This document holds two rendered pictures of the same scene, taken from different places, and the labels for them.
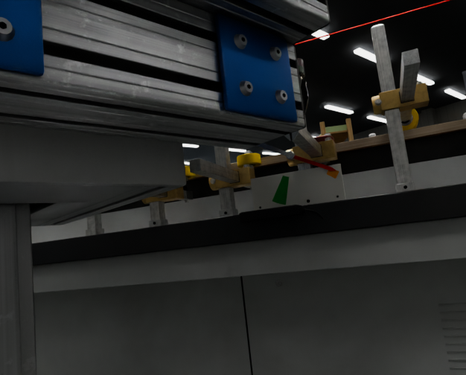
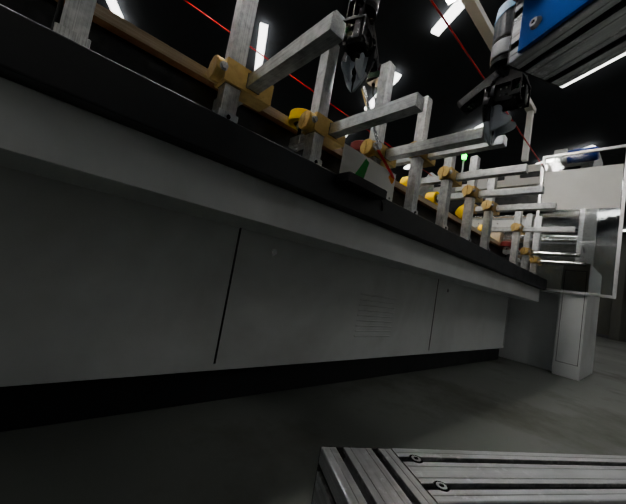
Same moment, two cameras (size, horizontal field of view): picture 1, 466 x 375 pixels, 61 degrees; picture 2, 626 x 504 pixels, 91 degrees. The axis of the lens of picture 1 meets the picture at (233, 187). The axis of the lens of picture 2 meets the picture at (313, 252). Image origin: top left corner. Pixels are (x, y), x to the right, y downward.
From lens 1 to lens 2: 1.08 m
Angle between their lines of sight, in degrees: 62
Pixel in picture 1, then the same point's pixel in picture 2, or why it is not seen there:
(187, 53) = not seen: outside the picture
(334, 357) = (296, 327)
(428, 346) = (349, 321)
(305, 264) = (351, 242)
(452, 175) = not seen: hidden behind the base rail
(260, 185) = (350, 155)
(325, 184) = (385, 185)
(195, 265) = (258, 203)
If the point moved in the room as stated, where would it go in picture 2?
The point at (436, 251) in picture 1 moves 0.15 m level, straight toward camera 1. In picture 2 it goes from (409, 258) to (446, 261)
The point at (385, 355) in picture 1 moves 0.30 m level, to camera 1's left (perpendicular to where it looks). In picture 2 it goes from (327, 326) to (285, 333)
